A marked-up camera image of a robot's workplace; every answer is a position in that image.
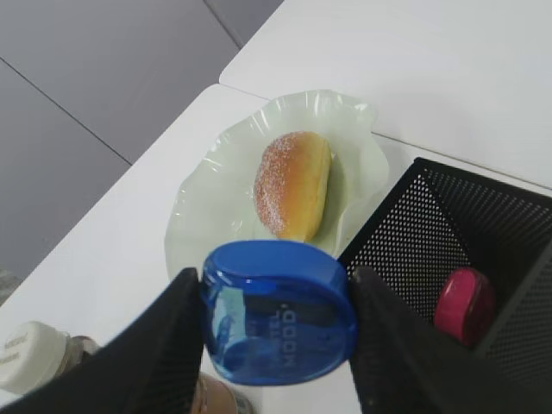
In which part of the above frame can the pale green glass plate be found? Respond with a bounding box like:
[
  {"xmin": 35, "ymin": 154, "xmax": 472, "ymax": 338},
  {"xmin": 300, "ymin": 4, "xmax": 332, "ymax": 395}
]
[{"xmin": 165, "ymin": 90, "xmax": 390, "ymax": 279}]

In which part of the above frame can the red pencil sharpener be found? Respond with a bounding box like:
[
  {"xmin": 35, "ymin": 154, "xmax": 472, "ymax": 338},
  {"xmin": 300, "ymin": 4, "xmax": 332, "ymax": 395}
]
[{"xmin": 434, "ymin": 267, "xmax": 497, "ymax": 348}]

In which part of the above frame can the blue pencil sharpener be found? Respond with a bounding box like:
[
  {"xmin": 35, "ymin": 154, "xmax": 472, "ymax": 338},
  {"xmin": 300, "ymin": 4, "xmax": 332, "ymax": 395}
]
[{"xmin": 200, "ymin": 240, "xmax": 359, "ymax": 386}]

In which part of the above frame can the brown coffee drink bottle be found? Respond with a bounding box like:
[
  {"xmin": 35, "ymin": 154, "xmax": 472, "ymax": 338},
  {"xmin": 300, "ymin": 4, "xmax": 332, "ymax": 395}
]
[{"xmin": 1, "ymin": 321, "xmax": 254, "ymax": 413}]

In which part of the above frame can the black mesh pen holder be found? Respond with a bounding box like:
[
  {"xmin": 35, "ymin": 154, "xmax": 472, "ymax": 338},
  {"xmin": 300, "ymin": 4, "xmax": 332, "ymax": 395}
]
[{"xmin": 337, "ymin": 156, "xmax": 552, "ymax": 359}]

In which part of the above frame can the sugared bread bun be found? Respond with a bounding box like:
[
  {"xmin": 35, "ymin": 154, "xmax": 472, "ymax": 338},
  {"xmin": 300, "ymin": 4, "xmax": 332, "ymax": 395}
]
[{"xmin": 254, "ymin": 131, "xmax": 332, "ymax": 242}]

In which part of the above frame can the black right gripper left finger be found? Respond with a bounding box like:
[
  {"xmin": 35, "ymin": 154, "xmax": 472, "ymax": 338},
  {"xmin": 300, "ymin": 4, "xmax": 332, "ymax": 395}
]
[{"xmin": 1, "ymin": 268, "xmax": 203, "ymax": 413}]

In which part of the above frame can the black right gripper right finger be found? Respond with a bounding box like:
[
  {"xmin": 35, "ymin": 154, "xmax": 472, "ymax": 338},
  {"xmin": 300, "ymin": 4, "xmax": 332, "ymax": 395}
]
[{"xmin": 349, "ymin": 267, "xmax": 551, "ymax": 413}]

